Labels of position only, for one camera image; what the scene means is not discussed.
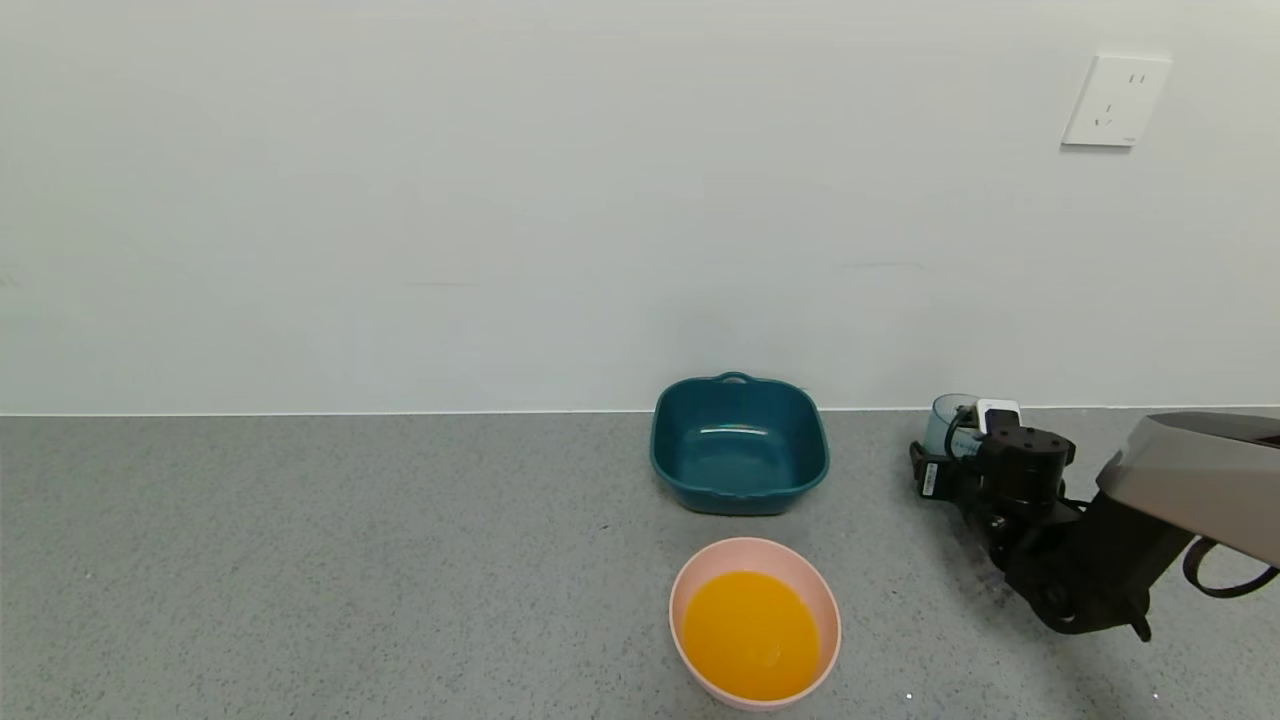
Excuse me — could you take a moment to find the clear cup with juice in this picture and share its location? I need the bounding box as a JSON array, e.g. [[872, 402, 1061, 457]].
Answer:
[[925, 394, 986, 461]]

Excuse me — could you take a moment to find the teal square plastic basin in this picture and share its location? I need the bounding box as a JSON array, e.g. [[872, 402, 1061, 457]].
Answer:
[[650, 372, 830, 518]]

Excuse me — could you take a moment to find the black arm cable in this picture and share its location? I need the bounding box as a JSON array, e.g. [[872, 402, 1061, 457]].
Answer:
[[1182, 537, 1280, 600]]

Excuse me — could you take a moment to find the white wall socket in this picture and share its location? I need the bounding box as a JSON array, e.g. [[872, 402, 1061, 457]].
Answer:
[[1060, 52, 1172, 149]]

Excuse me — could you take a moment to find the black camera cable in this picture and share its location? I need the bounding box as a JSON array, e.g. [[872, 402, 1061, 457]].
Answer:
[[945, 404, 986, 457]]

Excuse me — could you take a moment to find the pink round bowl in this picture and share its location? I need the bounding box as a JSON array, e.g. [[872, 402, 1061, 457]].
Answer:
[[668, 537, 843, 712]]

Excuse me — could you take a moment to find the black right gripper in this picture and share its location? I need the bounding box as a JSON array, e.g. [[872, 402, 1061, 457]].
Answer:
[[909, 440, 982, 501]]

